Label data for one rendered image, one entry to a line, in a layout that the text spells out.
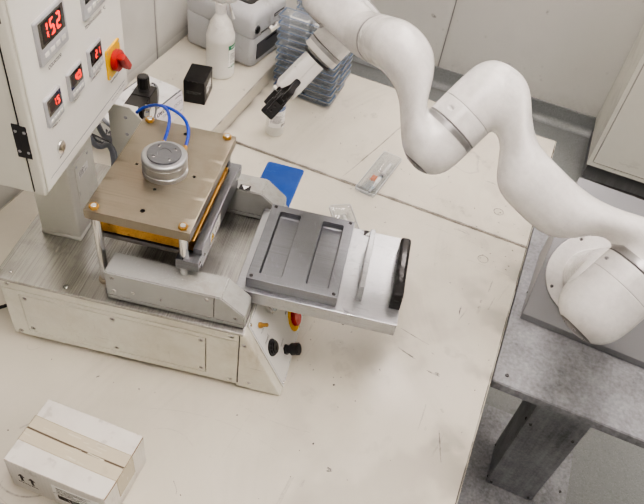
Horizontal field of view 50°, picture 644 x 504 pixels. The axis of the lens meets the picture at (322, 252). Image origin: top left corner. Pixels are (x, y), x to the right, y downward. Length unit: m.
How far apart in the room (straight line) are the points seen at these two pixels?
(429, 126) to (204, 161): 0.40
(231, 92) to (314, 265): 0.85
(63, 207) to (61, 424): 0.38
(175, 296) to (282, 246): 0.23
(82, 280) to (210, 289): 0.25
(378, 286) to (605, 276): 0.39
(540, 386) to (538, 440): 0.48
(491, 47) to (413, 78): 2.44
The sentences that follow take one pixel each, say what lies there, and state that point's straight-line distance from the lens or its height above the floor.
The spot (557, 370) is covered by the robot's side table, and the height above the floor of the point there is 0.75.
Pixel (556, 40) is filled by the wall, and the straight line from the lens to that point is 3.52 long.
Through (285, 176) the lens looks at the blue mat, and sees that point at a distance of 1.79.
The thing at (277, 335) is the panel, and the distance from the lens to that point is 1.34.
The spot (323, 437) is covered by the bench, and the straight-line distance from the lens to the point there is 1.32.
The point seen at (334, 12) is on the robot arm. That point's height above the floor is 1.27.
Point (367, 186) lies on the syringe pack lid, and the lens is 1.76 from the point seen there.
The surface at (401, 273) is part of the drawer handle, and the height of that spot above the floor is 1.01.
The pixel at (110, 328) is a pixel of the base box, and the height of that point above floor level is 0.85.
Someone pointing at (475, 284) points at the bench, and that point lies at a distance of 1.63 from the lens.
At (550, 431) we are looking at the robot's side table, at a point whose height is 0.37.
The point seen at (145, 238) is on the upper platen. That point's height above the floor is 1.04.
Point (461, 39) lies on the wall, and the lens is 3.60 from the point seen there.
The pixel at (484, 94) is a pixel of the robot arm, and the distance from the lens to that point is 1.17.
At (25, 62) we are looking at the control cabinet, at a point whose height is 1.38.
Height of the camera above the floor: 1.91
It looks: 46 degrees down
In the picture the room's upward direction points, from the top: 10 degrees clockwise
